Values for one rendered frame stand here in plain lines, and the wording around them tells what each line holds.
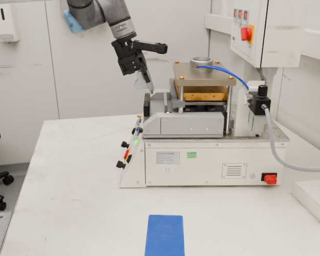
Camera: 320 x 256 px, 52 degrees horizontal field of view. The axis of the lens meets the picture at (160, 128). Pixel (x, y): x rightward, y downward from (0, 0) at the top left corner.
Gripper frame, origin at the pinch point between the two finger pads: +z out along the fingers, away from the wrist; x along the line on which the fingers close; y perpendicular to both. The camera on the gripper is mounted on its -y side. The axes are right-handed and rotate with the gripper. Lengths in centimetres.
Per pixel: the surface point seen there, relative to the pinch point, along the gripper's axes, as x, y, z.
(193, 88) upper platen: 5.0, -13.1, 3.0
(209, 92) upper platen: 9.8, -17.3, 4.5
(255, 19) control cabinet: 13.4, -35.5, -12.5
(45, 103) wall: -128, 95, 15
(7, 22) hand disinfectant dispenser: -115, 86, -46
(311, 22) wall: -34, -69, 4
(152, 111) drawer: 2.3, 2.8, 6.6
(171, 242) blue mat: 42, 5, 29
